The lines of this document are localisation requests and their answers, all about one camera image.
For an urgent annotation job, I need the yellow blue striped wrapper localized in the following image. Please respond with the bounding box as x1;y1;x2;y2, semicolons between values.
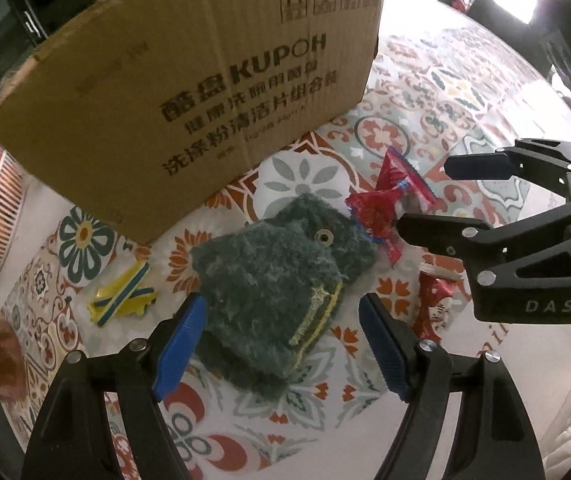
88;261;161;327

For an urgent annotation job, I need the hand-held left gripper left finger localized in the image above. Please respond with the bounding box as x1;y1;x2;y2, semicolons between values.
23;292;210;480

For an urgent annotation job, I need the red white snack packet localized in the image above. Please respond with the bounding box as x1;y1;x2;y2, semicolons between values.
418;265;461;344

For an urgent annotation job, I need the green fuzzy pouch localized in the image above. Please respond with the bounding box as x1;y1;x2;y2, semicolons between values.
190;192;377;397

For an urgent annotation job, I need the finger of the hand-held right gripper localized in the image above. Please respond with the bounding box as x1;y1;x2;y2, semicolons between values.
396;199;571;262
443;137;571;202

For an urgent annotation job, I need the red foil candy packet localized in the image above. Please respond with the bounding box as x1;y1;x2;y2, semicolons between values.
344;148;437;266

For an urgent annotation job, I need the black framed glass door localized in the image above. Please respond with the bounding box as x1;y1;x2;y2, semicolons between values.
0;0;134;128

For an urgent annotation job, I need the grey dining chair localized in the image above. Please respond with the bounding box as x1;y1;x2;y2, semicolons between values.
539;24;571;137

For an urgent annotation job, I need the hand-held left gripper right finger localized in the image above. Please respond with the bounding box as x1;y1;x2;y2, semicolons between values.
358;293;545;480

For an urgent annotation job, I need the white patterned tablecloth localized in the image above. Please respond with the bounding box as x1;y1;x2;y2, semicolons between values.
0;15;571;480

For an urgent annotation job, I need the brown cardboard box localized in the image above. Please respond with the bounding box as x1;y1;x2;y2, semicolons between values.
0;0;387;246

